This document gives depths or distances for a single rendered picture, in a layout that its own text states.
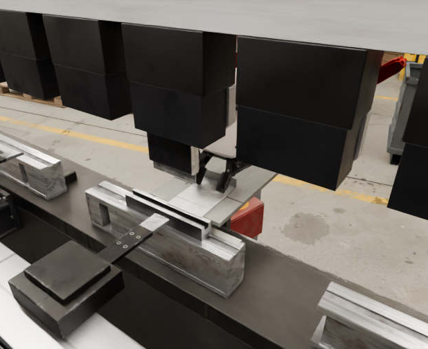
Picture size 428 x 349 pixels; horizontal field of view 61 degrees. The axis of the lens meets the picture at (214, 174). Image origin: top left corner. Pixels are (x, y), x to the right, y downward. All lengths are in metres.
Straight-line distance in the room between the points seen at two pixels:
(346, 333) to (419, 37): 0.42
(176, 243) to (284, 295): 0.22
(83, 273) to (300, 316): 0.38
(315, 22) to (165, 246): 0.50
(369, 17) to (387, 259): 1.96
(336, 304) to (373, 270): 1.58
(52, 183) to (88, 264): 0.50
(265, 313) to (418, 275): 1.62
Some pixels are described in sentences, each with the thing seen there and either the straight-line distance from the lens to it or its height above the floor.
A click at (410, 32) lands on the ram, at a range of 0.39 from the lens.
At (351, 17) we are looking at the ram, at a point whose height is 1.37.
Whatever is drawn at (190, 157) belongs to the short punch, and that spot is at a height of 1.14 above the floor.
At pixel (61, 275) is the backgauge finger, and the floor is 1.03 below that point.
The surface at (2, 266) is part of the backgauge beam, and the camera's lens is 0.70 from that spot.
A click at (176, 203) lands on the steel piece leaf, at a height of 1.00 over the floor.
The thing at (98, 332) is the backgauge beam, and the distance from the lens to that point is 0.55.
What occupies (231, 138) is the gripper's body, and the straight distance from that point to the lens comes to 0.73.
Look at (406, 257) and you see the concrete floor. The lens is 2.34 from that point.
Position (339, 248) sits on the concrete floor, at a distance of 2.25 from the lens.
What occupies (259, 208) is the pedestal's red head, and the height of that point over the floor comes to 0.77.
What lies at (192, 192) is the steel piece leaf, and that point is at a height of 1.00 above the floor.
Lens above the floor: 1.41
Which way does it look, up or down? 30 degrees down
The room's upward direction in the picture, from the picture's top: straight up
